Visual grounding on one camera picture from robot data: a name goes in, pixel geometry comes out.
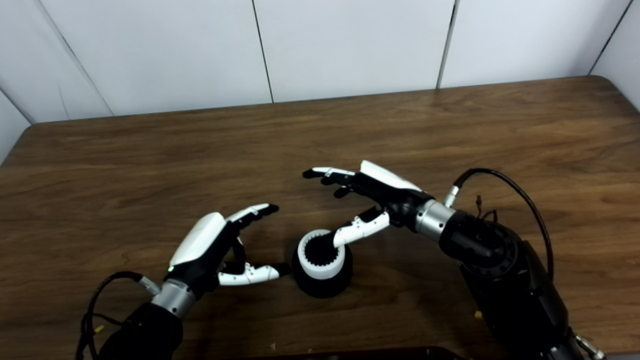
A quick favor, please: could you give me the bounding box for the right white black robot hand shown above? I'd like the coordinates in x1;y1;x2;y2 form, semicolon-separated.
302;160;457;248

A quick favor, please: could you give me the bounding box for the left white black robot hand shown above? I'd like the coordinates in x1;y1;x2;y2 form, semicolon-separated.
151;202;291;321

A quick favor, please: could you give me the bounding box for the white toothed plastic ring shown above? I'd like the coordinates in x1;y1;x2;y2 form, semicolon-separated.
297;229;346;280

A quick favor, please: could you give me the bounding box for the round black plastic part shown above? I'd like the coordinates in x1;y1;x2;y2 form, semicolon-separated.
291;235;353;299

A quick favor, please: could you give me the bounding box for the thin wire on right arm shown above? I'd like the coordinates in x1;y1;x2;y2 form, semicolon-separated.
474;195;499;223

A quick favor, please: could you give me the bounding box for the thin wire on arm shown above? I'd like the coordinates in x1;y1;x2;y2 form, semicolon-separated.
82;312;123;342
474;195;499;223

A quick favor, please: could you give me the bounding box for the thick black left wrist cable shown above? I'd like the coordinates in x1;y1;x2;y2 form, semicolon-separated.
75;271;161;360

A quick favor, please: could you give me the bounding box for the thick black wrist cable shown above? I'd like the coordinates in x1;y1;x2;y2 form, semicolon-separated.
444;168;608;360
75;271;161;360

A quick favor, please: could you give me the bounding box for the thick black right wrist cable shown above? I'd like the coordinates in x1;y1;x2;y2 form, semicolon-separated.
444;168;608;360

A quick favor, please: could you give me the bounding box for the thin wire on left arm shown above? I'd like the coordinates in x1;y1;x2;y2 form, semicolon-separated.
82;312;123;342

